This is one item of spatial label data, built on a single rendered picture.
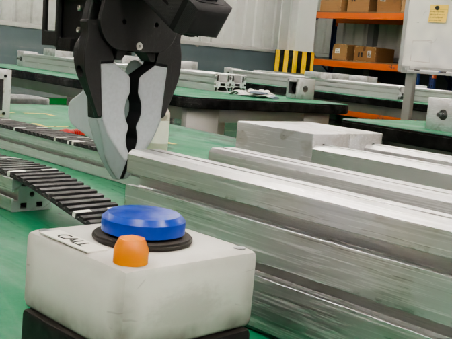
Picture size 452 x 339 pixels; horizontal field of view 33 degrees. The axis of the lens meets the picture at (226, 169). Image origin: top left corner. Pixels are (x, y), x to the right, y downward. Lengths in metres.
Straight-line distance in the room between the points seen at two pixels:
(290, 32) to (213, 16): 8.35
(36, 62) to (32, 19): 7.67
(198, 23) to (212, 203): 0.13
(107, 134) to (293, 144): 0.17
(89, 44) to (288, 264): 0.24
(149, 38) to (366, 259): 0.28
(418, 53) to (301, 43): 4.72
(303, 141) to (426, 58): 3.37
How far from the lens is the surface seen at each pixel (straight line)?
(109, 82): 0.58
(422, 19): 4.05
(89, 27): 0.57
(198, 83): 3.71
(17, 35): 12.40
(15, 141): 1.10
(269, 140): 0.68
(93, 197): 0.67
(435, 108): 2.36
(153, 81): 0.60
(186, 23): 0.52
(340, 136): 0.67
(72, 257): 0.35
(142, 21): 0.59
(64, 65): 4.47
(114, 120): 0.58
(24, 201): 0.71
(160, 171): 0.49
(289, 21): 8.89
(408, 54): 4.07
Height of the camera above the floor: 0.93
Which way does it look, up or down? 8 degrees down
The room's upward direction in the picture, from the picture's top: 5 degrees clockwise
